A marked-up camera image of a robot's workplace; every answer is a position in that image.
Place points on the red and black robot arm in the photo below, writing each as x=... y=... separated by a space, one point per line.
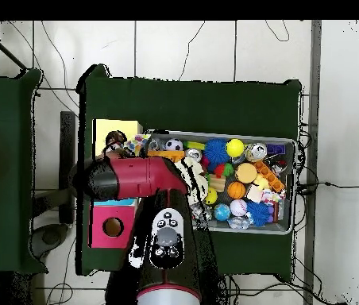
x=141 y=178

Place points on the grey stand base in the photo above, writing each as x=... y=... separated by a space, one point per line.
x=50 y=236

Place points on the blue and green globe ball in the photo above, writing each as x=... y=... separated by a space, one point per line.
x=221 y=212

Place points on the black and white soccer ball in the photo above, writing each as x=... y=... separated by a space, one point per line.
x=173 y=145

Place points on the yellow smooth ball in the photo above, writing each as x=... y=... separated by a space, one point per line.
x=235 y=148

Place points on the white toy baseball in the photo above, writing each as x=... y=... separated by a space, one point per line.
x=238 y=207

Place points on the orange toy building block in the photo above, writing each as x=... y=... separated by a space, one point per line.
x=170 y=153

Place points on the blue spiky rubber ball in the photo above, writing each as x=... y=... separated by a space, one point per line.
x=259 y=213
x=216 y=151

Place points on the cream waffle cloth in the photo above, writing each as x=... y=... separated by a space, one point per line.
x=198 y=181

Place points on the dark green side table cloth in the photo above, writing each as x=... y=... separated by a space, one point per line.
x=4 y=111

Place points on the wooden box with three holes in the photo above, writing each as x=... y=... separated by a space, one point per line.
x=116 y=127

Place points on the orange toy basketball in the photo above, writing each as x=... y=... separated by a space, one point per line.
x=236 y=190

